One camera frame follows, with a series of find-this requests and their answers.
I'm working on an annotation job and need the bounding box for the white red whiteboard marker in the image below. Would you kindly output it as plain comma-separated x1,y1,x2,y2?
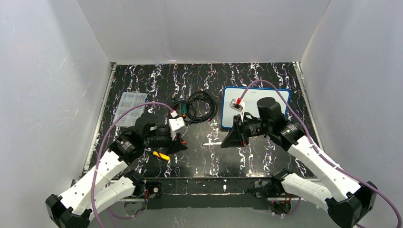
202,142,222,146

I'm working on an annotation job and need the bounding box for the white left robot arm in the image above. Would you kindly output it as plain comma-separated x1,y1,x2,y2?
45,114,187,228

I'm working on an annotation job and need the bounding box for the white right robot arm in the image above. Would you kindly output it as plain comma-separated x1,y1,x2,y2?
221,97,376,228

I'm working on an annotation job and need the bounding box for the blue framed whiteboard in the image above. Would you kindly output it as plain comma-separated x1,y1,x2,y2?
221,86,290,130

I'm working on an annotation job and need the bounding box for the clear plastic screw box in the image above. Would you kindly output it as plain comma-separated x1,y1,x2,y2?
112,91,148,128

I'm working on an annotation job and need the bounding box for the yellow handled screwdriver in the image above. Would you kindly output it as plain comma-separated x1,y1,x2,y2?
153,151,170,161

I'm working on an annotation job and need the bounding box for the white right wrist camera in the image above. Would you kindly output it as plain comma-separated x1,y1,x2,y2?
230,98,245,113

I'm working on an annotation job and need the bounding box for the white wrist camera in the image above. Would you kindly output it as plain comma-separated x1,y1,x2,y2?
230,98,245,113
168,117,186,133

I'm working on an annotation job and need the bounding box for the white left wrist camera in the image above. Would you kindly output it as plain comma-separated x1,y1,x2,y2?
168,117,186,133

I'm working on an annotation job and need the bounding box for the green handled screwdriver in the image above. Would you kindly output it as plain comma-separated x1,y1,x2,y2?
181,103,187,117

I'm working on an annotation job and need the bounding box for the aluminium front rail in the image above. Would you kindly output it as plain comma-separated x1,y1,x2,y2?
67,178,351,202

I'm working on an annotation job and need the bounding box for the black coiled usb cable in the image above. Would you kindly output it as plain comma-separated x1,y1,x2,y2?
169,91,219,125

